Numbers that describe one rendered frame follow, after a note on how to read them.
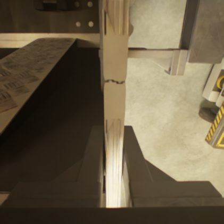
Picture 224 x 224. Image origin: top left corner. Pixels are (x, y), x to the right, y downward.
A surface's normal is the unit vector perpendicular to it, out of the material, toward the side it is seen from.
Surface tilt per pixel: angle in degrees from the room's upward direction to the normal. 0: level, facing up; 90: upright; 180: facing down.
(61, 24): 0
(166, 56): 0
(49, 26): 0
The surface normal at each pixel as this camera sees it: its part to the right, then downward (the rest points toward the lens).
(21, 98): 0.00, -0.81
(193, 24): -1.00, 0.00
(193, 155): 0.01, 0.44
